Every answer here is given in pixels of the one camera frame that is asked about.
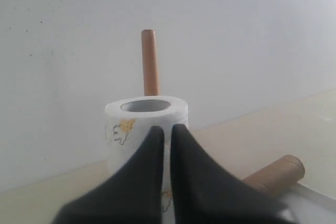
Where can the patterned white paper towel roll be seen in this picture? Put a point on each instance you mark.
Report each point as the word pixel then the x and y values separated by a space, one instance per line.
pixel 127 124

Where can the wooden paper towel holder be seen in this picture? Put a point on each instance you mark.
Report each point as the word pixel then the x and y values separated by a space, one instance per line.
pixel 149 63

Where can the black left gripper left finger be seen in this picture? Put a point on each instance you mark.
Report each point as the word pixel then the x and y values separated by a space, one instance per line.
pixel 131 195

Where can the white square plastic tray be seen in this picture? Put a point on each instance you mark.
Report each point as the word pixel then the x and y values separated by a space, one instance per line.
pixel 308 205

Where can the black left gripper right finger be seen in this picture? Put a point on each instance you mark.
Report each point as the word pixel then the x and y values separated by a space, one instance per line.
pixel 204 192

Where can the brown cardboard tube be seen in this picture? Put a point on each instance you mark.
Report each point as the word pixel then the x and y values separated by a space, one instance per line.
pixel 277 177

